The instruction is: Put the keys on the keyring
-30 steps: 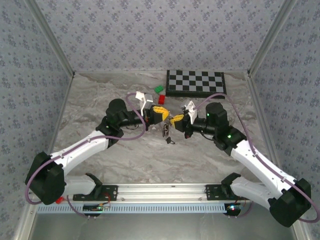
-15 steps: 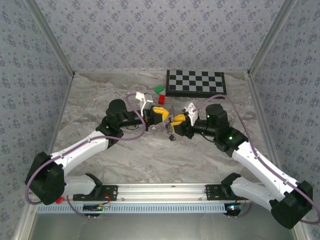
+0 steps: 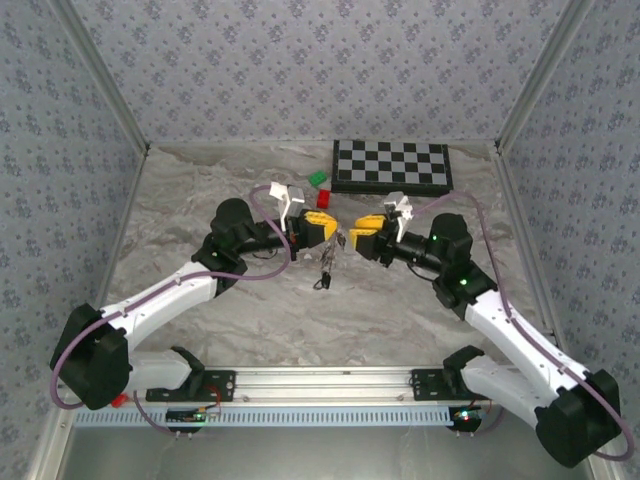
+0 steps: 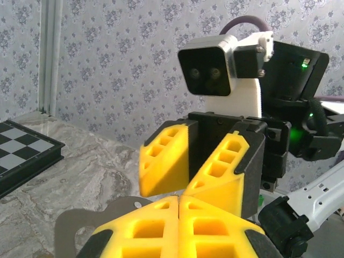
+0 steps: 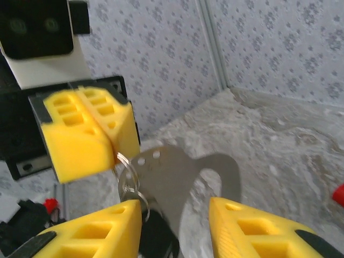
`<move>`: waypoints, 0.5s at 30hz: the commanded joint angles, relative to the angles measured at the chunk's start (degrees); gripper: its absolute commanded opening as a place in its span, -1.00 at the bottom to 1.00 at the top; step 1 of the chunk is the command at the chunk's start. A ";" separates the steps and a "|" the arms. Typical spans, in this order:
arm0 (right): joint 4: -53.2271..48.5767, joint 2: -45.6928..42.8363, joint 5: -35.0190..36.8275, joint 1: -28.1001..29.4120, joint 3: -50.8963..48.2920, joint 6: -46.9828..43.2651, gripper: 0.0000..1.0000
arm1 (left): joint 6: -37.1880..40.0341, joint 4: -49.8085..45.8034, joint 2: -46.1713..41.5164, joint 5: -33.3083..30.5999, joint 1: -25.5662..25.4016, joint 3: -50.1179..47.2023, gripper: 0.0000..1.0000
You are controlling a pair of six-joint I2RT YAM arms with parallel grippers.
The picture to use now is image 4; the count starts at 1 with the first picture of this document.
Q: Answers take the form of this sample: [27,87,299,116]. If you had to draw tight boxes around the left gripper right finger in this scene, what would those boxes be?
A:
[179,195,280,258]

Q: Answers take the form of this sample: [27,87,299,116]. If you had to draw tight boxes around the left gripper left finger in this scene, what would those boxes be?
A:
[80,196,180,258]

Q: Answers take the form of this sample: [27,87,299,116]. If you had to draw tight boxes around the black grey chessboard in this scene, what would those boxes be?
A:
[0,119,66,199]

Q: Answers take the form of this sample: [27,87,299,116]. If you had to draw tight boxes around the black braided cable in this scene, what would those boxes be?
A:
[306,98,330,137]

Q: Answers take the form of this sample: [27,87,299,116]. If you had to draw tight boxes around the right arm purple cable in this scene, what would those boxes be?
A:
[219,15,344,103]

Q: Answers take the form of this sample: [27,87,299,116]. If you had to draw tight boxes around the aluminium corner post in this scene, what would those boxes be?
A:
[38,0,59,117]

